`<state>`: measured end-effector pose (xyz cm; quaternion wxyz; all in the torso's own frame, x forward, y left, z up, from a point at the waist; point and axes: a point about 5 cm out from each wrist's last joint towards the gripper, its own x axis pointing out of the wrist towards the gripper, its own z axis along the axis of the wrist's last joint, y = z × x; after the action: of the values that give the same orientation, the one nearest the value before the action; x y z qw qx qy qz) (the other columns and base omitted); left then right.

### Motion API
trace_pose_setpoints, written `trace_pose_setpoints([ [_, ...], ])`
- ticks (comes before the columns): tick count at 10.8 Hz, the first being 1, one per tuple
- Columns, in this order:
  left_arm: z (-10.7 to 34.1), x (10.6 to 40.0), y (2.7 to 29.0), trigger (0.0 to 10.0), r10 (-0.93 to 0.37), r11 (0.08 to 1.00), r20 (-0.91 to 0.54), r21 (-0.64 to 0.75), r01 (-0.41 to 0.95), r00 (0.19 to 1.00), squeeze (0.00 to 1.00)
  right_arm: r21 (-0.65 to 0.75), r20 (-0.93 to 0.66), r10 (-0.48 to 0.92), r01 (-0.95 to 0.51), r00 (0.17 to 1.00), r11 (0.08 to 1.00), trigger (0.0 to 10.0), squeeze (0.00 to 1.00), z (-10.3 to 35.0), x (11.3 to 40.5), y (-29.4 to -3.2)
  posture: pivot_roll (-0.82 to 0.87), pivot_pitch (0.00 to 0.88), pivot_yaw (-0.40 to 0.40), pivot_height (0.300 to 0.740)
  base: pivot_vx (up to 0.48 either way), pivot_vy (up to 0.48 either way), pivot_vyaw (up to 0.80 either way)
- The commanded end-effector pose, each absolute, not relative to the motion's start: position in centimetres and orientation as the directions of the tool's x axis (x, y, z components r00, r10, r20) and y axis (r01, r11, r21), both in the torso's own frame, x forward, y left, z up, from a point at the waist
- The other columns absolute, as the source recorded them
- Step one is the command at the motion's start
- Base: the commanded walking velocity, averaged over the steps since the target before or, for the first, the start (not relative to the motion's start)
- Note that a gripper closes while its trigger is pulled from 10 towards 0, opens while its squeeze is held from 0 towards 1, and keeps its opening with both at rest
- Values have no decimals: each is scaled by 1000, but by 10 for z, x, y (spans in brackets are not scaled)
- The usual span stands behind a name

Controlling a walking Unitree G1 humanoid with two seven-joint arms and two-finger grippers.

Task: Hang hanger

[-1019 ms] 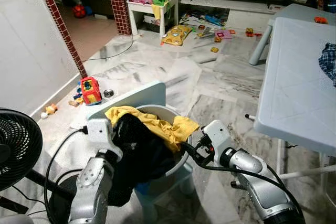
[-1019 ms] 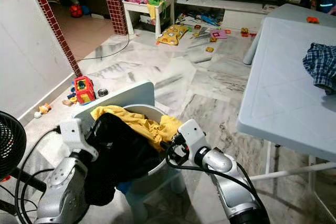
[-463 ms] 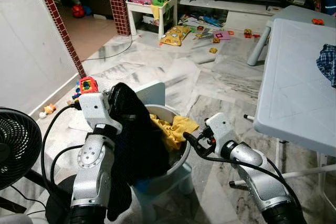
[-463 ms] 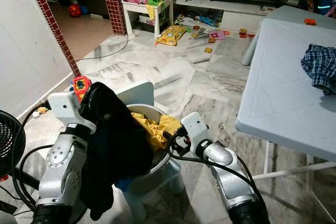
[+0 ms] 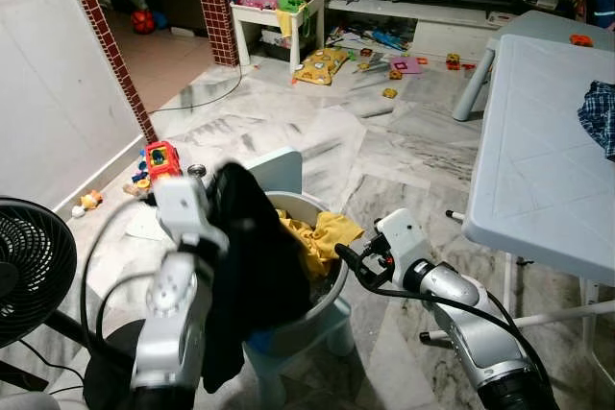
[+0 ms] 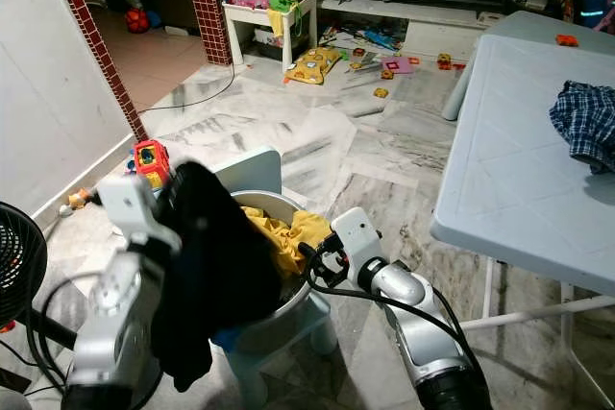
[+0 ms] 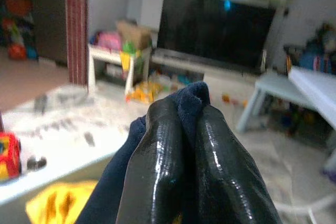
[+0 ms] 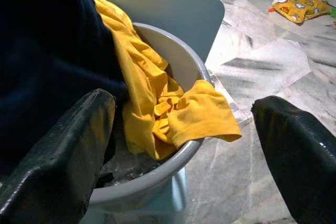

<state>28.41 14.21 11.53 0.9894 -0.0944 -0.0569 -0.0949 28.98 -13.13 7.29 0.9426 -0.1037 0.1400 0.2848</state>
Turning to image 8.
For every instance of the yellow shirt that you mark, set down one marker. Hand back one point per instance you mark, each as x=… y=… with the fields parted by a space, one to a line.
x=147 y=77

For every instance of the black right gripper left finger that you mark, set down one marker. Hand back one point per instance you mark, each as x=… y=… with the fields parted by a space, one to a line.
x=52 y=176

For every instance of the navy blue garment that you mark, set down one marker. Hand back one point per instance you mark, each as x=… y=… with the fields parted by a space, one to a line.
x=52 y=37

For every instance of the grey plastic basin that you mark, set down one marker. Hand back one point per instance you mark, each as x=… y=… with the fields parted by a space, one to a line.
x=170 y=51

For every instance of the pale blue child chair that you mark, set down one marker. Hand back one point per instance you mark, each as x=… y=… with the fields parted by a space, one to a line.
x=183 y=11

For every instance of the yellow patterned cushion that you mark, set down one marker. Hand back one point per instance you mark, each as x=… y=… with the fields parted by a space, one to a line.
x=302 y=9

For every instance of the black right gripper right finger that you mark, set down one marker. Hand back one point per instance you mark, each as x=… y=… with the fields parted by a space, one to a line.
x=304 y=169

